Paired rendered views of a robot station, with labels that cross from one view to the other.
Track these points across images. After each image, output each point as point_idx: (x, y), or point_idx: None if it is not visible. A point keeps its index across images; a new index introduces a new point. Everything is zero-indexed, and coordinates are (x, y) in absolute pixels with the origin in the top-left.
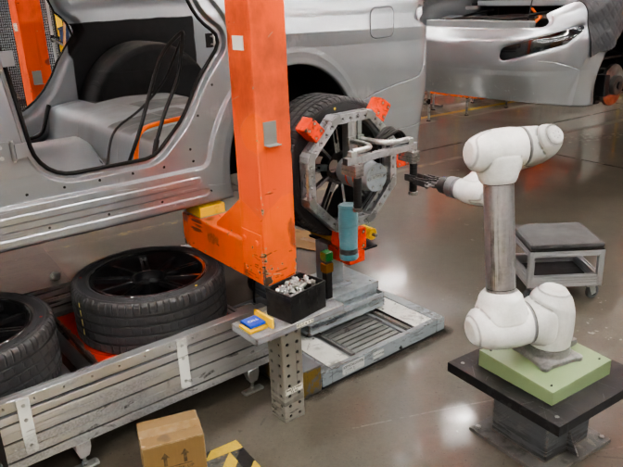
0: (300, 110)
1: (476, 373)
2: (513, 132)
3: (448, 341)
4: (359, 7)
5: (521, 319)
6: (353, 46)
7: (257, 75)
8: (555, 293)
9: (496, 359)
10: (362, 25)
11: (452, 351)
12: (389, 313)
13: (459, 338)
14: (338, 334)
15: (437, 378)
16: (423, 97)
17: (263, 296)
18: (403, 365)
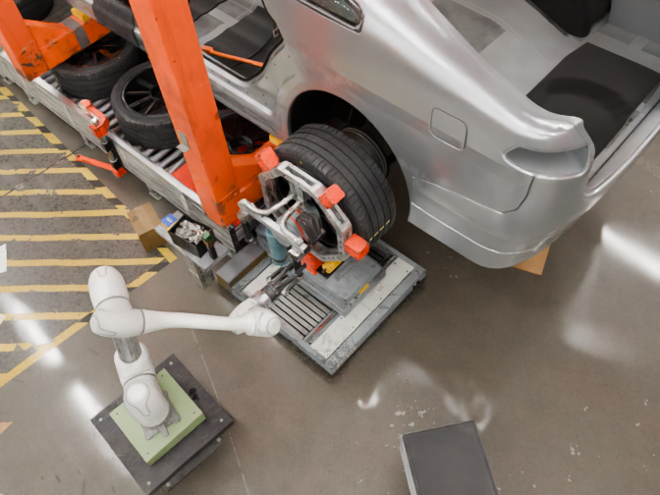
0: (294, 138)
1: (155, 372)
2: (95, 293)
3: (311, 379)
4: (416, 96)
5: (118, 373)
6: (407, 127)
7: (165, 99)
8: (127, 392)
9: None
10: (419, 115)
11: (294, 383)
12: (332, 324)
13: (317, 388)
14: (298, 291)
15: (250, 371)
16: (513, 238)
17: None
18: (269, 346)
